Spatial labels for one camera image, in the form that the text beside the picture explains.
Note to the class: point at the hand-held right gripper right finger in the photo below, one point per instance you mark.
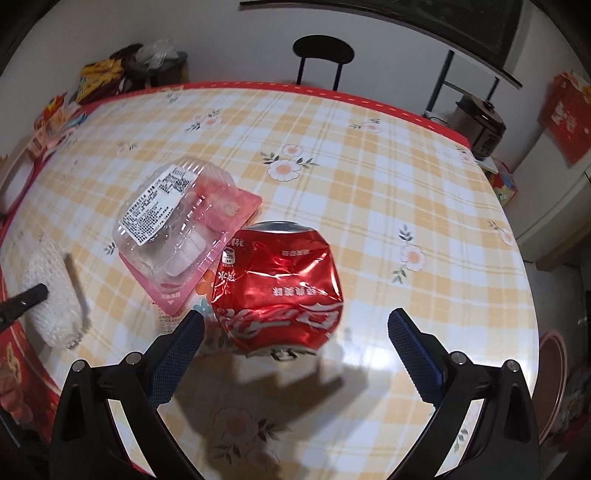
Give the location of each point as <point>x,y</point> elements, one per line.
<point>415,355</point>

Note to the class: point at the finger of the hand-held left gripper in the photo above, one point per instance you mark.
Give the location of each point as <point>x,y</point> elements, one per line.
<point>27,297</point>

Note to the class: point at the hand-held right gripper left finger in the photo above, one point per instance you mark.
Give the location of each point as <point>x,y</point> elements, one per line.
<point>178,360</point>

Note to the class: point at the white foam net sleeve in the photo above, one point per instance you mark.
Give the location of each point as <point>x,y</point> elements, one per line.
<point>51,295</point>

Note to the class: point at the crushed red drink can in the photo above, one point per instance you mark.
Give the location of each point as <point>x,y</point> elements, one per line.
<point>277,286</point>

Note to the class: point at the brown round plastic bin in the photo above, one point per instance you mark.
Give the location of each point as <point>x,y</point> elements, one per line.
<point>549,392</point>

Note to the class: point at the white shallow tray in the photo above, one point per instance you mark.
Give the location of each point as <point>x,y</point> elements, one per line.
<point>16,180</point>

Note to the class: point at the clear clamshell box pink card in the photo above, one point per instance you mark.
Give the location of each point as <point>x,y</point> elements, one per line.
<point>161,221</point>

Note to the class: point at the colourful snack boxes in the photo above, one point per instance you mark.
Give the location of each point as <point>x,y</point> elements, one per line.
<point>51,120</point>

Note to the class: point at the yellow checked tablecloth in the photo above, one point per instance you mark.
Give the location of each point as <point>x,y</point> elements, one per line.
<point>346,184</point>

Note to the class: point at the colourful plastic bag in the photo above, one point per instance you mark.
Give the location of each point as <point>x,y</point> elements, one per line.
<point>505,182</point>

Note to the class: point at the cream refrigerator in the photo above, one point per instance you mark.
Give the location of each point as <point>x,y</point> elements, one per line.
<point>554,217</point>

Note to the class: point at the pile of yellow snack packets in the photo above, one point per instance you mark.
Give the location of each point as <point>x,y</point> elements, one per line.
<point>99,74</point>

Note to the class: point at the brown electric cooker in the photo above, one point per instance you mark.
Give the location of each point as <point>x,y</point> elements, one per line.
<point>480,124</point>

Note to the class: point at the grey metal rack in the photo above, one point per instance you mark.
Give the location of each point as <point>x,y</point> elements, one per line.
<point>441,83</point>

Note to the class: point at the red paper poster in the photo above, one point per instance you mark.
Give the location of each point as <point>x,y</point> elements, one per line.
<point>568,115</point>

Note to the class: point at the black window ledge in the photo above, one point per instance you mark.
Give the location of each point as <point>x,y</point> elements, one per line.
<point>461,46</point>

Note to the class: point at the black round stool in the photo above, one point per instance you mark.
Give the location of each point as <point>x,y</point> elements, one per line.
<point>323,48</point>

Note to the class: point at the dark window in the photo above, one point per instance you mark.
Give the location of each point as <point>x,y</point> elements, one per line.
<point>485,23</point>

